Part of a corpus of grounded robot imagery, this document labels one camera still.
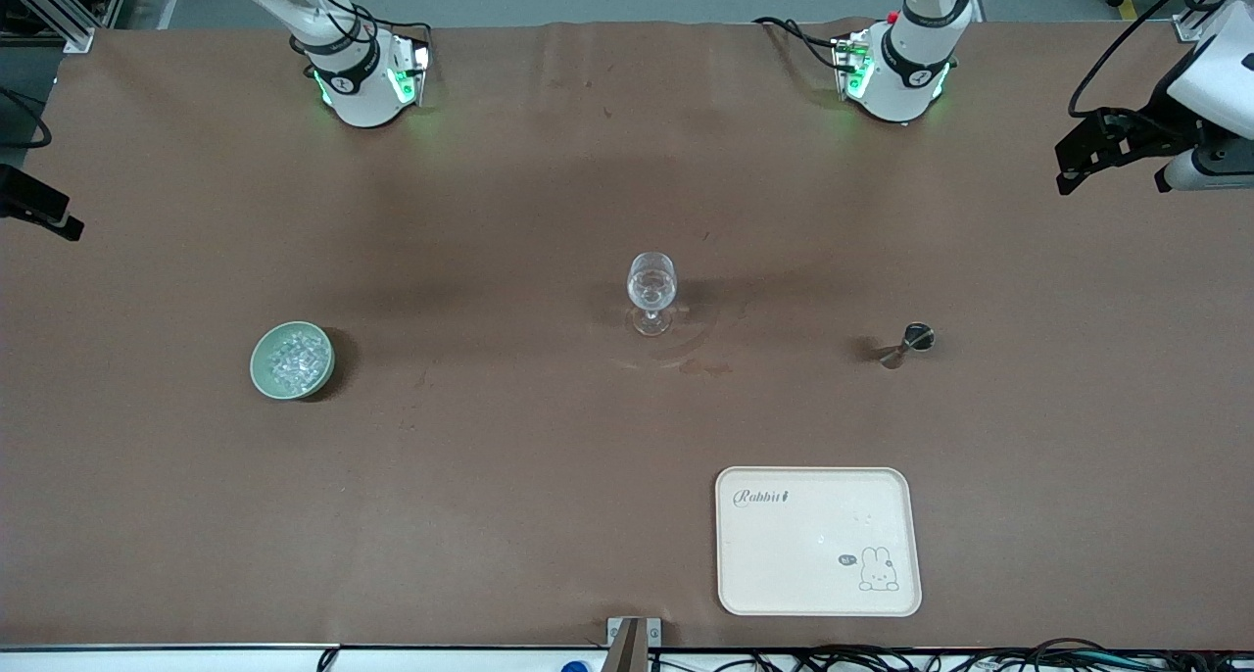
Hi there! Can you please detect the metal jigger measuring cup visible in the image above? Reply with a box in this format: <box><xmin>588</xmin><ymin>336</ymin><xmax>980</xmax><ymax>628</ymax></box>
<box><xmin>879</xmin><ymin>321</ymin><xmax>937</xmax><ymax>370</ymax></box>

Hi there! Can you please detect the pile of clear ice cubes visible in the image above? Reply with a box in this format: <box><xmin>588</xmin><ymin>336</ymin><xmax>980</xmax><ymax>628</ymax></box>
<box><xmin>266</xmin><ymin>329</ymin><xmax>329</xmax><ymax>393</ymax></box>

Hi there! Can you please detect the clear stemmed wine glass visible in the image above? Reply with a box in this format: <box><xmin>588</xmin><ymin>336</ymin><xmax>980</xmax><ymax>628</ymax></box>
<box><xmin>626</xmin><ymin>252</ymin><xmax>679</xmax><ymax>338</ymax></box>

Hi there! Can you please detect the green ceramic bowl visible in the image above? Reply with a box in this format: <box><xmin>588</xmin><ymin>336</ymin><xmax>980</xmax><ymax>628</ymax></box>
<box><xmin>250</xmin><ymin>320</ymin><xmax>336</xmax><ymax>401</ymax></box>

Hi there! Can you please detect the beige rabbit print tray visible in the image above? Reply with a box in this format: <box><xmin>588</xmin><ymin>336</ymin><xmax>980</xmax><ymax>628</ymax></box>
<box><xmin>714</xmin><ymin>466</ymin><xmax>924</xmax><ymax>618</ymax></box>

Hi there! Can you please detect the brown table cover sheet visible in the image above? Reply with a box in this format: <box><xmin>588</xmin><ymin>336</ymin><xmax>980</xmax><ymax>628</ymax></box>
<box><xmin>0</xmin><ymin>21</ymin><xmax>1254</xmax><ymax>650</ymax></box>

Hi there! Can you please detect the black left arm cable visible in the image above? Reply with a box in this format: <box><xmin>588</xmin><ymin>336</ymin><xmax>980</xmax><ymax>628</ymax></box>
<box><xmin>1067</xmin><ymin>0</ymin><xmax>1218</xmax><ymax>120</ymax></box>

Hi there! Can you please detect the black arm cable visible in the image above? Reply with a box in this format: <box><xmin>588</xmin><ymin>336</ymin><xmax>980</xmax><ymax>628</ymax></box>
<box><xmin>0</xmin><ymin>84</ymin><xmax>53</xmax><ymax>150</ymax></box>
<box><xmin>1067</xmin><ymin>0</ymin><xmax>1218</xmax><ymax>120</ymax></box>

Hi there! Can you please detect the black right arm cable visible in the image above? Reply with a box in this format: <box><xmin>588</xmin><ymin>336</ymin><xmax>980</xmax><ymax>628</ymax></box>
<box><xmin>0</xmin><ymin>84</ymin><xmax>53</xmax><ymax>150</ymax></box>

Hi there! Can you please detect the aluminium frame with bracket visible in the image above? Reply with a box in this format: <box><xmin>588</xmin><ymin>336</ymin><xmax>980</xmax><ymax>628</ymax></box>
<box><xmin>1174</xmin><ymin>0</ymin><xmax>1254</xmax><ymax>43</ymax></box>

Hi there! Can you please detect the aluminium frame profile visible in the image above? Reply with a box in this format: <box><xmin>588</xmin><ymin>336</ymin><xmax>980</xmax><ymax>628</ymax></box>
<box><xmin>0</xmin><ymin>0</ymin><xmax>134</xmax><ymax>53</ymax></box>

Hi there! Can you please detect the black left base cable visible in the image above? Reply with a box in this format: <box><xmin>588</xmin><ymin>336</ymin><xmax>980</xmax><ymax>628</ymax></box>
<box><xmin>752</xmin><ymin>16</ymin><xmax>855</xmax><ymax>72</ymax></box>

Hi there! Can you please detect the black base cable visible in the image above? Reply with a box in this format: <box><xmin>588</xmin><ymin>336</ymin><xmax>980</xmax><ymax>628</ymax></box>
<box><xmin>752</xmin><ymin>16</ymin><xmax>855</xmax><ymax>72</ymax></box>
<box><xmin>294</xmin><ymin>0</ymin><xmax>434</xmax><ymax>48</ymax></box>

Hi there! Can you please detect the black right base cable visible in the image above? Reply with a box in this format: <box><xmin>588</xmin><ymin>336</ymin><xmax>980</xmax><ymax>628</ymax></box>
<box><xmin>294</xmin><ymin>0</ymin><xmax>434</xmax><ymax>48</ymax></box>

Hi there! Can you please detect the black cable bundle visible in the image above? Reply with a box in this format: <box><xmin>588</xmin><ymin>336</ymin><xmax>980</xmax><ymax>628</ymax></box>
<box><xmin>647</xmin><ymin>639</ymin><xmax>1254</xmax><ymax>672</ymax></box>

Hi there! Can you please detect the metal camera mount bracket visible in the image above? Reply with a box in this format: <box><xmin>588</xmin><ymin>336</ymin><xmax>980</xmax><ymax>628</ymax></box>
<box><xmin>605</xmin><ymin>616</ymin><xmax>663</xmax><ymax>672</ymax></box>

